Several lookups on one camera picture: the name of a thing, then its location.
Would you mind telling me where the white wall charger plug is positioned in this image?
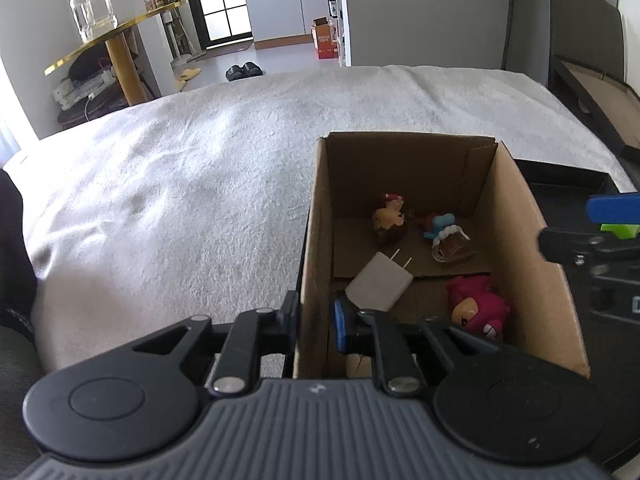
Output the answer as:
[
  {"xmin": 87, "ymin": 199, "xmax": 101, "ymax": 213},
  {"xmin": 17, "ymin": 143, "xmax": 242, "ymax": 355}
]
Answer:
[{"xmin": 345, "ymin": 249, "xmax": 413, "ymax": 312}]

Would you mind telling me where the pink dinosaur figurine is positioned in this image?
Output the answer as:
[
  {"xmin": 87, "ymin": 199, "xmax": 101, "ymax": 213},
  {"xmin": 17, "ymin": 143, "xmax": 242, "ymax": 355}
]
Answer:
[{"xmin": 446, "ymin": 275, "xmax": 511, "ymax": 340}]

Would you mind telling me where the brown-haired girl figurine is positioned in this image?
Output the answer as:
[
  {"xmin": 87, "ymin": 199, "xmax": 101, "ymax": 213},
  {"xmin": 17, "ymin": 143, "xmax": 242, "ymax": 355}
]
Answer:
[{"xmin": 372, "ymin": 193, "xmax": 408, "ymax": 245}]

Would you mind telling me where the small blue winged figurine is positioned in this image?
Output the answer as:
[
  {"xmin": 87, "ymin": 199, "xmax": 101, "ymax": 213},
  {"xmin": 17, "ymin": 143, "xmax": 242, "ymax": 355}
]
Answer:
[{"xmin": 418, "ymin": 214, "xmax": 477, "ymax": 264}]

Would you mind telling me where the brown cardboard box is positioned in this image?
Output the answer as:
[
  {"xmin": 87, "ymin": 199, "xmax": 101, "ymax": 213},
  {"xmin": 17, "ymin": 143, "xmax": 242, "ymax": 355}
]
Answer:
[{"xmin": 294, "ymin": 132, "xmax": 590, "ymax": 378}]

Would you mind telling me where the black tray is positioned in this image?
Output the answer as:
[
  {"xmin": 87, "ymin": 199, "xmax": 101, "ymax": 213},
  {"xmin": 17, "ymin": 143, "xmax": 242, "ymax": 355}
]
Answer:
[{"xmin": 512, "ymin": 157, "xmax": 640, "ymax": 470}]

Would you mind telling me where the white fuzzy blanket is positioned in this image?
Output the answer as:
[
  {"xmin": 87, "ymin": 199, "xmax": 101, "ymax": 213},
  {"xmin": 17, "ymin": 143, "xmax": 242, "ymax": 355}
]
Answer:
[{"xmin": 6, "ymin": 66, "xmax": 632, "ymax": 371}]

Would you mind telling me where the black slipper left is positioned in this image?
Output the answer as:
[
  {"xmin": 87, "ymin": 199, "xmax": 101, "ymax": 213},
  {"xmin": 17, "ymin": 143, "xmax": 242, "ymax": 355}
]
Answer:
[{"xmin": 226, "ymin": 65, "xmax": 247, "ymax": 81}]

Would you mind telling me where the black slipper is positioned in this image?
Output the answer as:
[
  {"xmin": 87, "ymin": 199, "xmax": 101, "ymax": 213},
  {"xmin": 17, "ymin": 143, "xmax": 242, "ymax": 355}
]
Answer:
[
  {"xmin": 226, "ymin": 65, "xmax": 247, "ymax": 81},
  {"xmin": 243, "ymin": 62, "xmax": 264, "ymax": 77}
]

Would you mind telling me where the black slipper right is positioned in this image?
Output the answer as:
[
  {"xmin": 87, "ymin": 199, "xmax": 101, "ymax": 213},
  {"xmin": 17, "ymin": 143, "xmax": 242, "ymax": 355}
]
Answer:
[{"xmin": 243, "ymin": 62, "xmax": 264, "ymax": 77}]

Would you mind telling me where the gold round side table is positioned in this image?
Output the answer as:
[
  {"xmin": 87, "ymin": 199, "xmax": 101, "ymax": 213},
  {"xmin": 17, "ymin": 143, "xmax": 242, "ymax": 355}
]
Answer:
[{"xmin": 44, "ymin": 1, "xmax": 182, "ymax": 106}]

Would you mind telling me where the orange cardboard carton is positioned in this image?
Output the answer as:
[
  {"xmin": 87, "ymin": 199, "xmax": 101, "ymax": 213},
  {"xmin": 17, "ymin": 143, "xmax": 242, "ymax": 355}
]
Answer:
[{"xmin": 311, "ymin": 18, "xmax": 338, "ymax": 60}]

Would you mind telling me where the white kitchen cabinet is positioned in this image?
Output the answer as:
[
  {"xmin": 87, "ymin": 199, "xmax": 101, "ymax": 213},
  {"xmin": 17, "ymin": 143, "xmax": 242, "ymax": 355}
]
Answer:
[{"xmin": 246, "ymin": 0, "xmax": 329, "ymax": 50}]

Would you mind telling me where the clear glass jar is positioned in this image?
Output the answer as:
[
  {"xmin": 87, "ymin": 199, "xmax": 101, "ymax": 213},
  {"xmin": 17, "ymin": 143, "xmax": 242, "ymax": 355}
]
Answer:
[{"xmin": 70, "ymin": 0, "xmax": 118, "ymax": 44}]

